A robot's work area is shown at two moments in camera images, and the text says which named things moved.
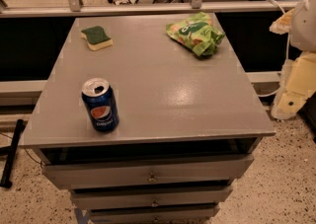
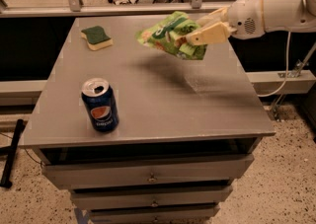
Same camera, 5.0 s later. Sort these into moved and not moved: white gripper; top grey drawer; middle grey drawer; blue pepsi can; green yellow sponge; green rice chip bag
Moved: white gripper; green rice chip bag
Not moved: green yellow sponge; middle grey drawer; top grey drawer; blue pepsi can
